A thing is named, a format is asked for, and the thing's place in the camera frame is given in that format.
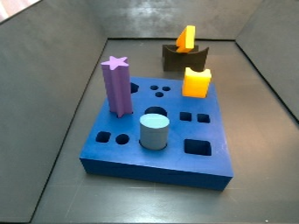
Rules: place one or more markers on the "long yellow double-square block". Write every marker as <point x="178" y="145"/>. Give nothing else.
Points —
<point x="185" y="42"/>

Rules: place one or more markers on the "blue foam shape board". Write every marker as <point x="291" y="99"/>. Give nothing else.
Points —
<point x="195" y="158"/>

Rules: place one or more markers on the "light blue cylinder peg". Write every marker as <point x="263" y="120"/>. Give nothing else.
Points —
<point x="154" y="131"/>

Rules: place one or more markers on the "yellow notched block peg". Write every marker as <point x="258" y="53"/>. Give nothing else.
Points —
<point x="195" y="83"/>

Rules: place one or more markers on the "purple star-shaped peg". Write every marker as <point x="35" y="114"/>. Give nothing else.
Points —
<point x="118" y="85"/>

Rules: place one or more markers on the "black curved stand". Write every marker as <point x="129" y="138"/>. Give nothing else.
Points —
<point x="175" y="61"/>

